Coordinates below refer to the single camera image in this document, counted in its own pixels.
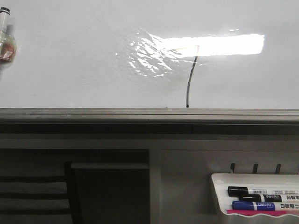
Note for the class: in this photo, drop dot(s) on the black capped marker middle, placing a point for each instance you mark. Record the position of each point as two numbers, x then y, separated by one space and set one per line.
270 198

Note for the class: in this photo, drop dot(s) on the grey whiteboard bottom frame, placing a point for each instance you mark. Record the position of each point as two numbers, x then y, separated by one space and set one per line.
150 121

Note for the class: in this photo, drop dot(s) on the black capped marker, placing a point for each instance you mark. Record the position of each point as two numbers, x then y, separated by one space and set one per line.
239 191
270 198

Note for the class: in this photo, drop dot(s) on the black hook middle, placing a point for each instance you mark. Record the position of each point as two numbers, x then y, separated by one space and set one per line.
255 168

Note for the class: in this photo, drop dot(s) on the white plastic marker tray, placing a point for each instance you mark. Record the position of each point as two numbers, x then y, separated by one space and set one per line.
223 202

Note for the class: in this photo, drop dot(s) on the black hook left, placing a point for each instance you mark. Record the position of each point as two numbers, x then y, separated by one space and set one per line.
232 168

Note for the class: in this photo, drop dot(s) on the black hook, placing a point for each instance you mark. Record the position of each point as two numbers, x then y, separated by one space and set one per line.
232 168
255 168
278 167

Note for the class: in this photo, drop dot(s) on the blue capped marker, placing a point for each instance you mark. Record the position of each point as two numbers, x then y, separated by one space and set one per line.
265 206

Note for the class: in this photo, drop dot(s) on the black hook right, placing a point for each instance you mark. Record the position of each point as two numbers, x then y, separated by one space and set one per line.
278 167

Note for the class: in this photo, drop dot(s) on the white whiteboard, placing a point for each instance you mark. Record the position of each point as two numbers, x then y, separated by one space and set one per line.
203 54

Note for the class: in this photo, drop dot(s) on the black capped marker upper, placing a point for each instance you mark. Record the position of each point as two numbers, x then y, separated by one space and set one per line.
239 191

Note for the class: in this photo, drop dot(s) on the white whiteboard marker with tape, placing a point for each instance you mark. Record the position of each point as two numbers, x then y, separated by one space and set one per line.
7 41

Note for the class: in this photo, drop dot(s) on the black chair back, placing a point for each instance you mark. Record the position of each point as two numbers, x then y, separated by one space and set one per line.
71 195

